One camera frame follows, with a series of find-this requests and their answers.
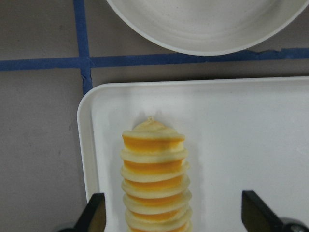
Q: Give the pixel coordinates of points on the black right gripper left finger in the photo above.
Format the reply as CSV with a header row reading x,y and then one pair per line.
x,y
93,217

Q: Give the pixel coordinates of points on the cream plate under lemon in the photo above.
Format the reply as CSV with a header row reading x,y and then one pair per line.
x,y
207,27

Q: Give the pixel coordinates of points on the white rectangular tray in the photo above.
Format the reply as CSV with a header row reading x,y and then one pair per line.
x,y
240,134

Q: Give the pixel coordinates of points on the yellow orange striped bread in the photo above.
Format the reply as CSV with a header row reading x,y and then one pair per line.
x,y
155,180

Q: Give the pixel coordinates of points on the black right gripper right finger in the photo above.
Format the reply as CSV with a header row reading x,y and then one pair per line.
x,y
256,216

